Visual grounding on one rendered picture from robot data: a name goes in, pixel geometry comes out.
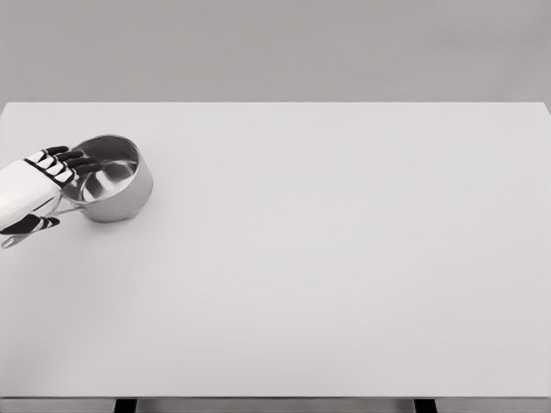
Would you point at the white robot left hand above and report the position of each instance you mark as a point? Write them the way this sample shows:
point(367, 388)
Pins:
point(26, 185)

